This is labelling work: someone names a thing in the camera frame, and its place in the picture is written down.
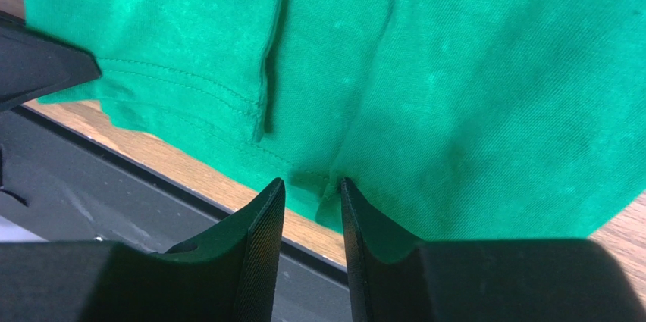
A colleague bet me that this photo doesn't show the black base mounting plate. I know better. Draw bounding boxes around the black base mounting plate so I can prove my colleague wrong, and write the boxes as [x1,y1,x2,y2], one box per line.
[1,107,351,321]

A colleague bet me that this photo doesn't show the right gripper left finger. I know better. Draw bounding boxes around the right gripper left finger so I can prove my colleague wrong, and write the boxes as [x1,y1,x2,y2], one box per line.
[1,178,285,321]

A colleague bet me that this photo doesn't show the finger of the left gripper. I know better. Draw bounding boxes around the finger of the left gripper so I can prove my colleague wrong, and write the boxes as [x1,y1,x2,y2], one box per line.
[1,11,102,112]

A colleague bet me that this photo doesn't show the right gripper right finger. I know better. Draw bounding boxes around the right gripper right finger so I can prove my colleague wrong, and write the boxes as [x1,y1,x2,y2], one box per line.
[340,178,645,321]

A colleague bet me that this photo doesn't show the green t-shirt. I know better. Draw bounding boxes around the green t-shirt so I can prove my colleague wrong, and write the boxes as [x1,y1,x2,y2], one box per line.
[24,0,645,240]

